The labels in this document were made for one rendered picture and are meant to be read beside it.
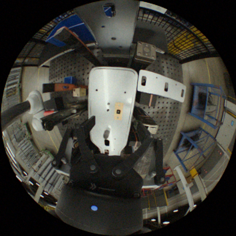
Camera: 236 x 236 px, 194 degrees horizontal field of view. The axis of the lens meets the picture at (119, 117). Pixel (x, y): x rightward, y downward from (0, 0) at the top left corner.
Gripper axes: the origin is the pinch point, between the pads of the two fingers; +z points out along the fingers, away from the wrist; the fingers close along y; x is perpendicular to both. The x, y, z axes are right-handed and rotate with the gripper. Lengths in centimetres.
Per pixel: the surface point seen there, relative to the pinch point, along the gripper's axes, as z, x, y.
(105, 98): 13.7, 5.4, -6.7
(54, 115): -3.2, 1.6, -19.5
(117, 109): 13.4, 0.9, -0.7
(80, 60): 44, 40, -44
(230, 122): -2, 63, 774
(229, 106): 38, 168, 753
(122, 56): 13.7, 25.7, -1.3
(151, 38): 10.7, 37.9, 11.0
